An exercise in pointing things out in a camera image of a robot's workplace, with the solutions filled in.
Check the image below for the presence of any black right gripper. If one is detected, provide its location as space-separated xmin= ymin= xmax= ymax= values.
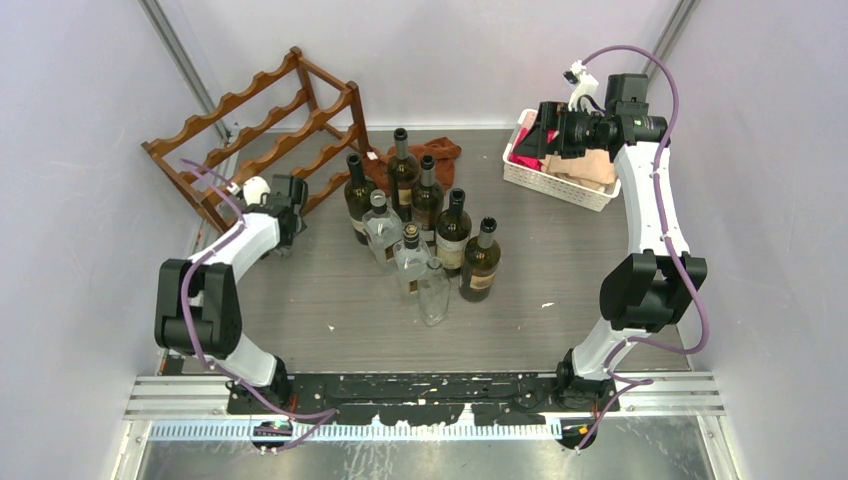
xmin=513 ymin=102 xmax=611 ymax=160

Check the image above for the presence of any dark wine bottle cream label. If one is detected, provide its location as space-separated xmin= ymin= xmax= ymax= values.
xmin=459 ymin=217 xmax=502 ymax=302

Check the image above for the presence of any brown suede cloth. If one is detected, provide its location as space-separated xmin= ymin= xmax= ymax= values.
xmin=362 ymin=137 xmax=462 ymax=194

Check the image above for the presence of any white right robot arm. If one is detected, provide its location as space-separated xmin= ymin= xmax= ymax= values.
xmin=513 ymin=70 xmax=707 ymax=411

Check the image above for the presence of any green wine bottle silver neck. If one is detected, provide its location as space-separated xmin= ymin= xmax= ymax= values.
xmin=387 ymin=128 xmax=420 ymax=223

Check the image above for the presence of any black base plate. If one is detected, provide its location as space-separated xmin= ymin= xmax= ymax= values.
xmin=226 ymin=372 xmax=617 ymax=427

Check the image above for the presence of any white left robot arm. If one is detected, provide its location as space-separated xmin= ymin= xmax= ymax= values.
xmin=154 ymin=175 xmax=308 ymax=413

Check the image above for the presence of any dark green wine bottle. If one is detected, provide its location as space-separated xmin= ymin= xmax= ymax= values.
xmin=435 ymin=188 xmax=472 ymax=277

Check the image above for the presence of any wooden wine rack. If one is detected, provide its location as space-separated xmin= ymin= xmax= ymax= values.
xmin=142 ymin=46 xmax=373 ymax=233

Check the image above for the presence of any white plastic basket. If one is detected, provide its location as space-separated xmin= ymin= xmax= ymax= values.
xmin=502 ymin=109 xmax=621 ymax=212

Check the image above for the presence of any clear bottle front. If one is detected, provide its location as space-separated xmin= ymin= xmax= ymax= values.
xmin=417 ymin=256 xmax=451 ymax=327

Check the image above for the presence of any wine bottle silver neck middle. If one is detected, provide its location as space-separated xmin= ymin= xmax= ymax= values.
xmin=411 ymin=154 xmax=445 ymax=243

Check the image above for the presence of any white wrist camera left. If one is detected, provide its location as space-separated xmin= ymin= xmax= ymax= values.
xmin=227 ymin=176 xmax=270 ymax=205

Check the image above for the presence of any square clear bottle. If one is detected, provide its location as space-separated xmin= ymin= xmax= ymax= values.
xmin=362 ymin=189 xmax=403 ymax=271

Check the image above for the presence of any aluminium frame rail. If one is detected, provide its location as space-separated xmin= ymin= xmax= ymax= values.
xmin=124 ymin=371 xmax=725 ymax=449

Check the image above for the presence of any beige cloth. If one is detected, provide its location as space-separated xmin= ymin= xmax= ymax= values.
xmin=541 ymin=150 xmax=617 ymax=191

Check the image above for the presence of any clear bottle gold cap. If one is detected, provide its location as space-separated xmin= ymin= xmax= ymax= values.
xmin=393 ymin=223 xmax=431 ymax=298

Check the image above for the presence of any pink cloth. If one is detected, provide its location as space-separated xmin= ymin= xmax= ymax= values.
xmin=508 ymin=127 xmax=546 ymax=172

